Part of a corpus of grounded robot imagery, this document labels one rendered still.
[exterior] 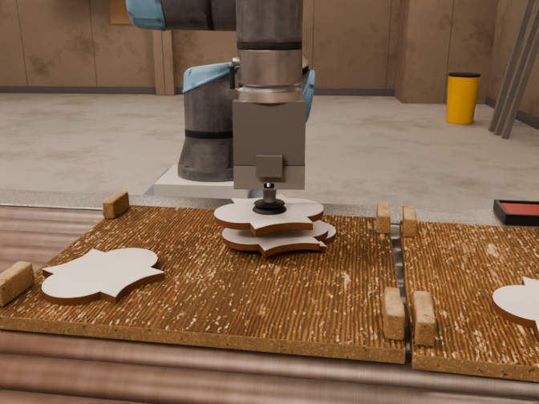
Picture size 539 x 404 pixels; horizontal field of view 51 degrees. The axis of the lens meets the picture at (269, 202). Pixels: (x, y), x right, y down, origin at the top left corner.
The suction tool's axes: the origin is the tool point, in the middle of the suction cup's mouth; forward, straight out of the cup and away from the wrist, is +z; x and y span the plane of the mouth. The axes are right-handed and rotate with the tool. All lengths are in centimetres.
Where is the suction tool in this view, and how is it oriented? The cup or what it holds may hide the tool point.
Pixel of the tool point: (269, 218)
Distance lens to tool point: 71.3
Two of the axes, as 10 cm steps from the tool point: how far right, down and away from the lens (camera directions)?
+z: 0.0, 9.5, 3.1
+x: 0.1, -3.1, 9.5
